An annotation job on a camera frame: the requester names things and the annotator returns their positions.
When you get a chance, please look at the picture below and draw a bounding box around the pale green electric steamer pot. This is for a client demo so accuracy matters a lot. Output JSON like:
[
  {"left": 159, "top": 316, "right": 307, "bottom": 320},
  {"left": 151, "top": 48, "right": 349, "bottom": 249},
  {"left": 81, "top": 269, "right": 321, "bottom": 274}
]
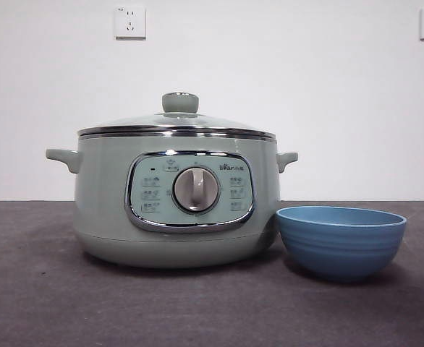
[{"left": 44, "top": 134, "right": 300, "bottom": 270}]

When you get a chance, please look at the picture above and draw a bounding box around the glass lid with green knob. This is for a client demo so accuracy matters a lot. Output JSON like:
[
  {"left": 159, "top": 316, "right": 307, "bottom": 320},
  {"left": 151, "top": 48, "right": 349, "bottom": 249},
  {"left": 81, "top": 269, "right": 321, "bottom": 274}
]
[{"left": 76, "top": 91, "right": 276, "bottom": 141}]

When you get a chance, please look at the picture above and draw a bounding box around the blue ribbed bowl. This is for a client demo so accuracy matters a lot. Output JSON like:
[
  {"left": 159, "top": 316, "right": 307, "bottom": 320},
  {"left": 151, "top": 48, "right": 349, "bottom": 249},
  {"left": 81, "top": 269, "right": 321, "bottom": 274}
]
[{"left": 275, "top": 205, "right": 408, "bottom": 284}]

